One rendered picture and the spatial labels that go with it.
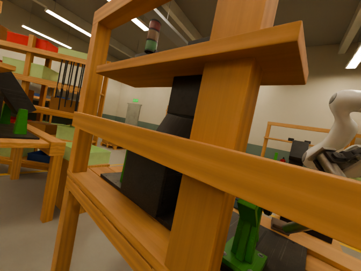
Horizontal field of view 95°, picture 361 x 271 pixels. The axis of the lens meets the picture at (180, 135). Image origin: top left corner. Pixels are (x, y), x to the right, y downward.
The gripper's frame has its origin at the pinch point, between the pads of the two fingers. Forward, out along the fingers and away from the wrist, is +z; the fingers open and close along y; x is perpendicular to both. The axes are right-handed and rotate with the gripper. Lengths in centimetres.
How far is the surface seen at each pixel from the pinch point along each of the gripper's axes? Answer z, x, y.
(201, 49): 35.1, -24.7, 12.9
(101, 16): 81, -102, -6
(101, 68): 73, -63, -17
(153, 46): 48, -55, 0
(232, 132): 27.0, -5.6, 2.1
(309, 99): -429, -372, -187
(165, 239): 38, 9, -44
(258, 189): 26.0, 9.0, 1.9
